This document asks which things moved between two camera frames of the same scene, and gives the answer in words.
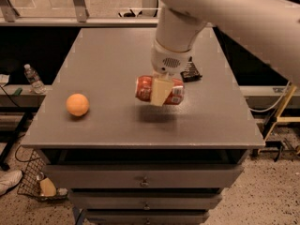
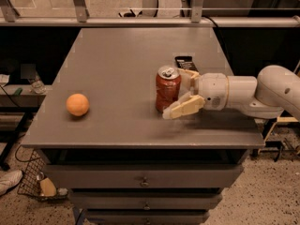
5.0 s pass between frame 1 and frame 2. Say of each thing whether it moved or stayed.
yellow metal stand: stayed
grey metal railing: stayed
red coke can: moved
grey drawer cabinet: stayed
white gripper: moved
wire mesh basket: stayed
